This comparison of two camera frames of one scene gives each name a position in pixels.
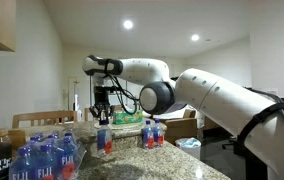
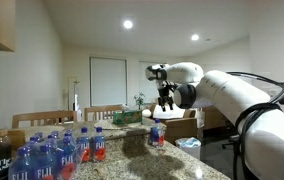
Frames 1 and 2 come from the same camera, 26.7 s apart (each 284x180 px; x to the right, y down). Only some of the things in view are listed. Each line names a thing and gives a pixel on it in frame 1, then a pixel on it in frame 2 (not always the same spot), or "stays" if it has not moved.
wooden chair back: [45, 116] stays
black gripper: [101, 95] → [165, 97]
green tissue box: [122, 118] stays
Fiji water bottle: [104, 139] → [84, 148]
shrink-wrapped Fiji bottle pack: [54, 156] stays
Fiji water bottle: [148, 136] → [99, 145]
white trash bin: [190, 145] stays
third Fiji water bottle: [158, 133] stays
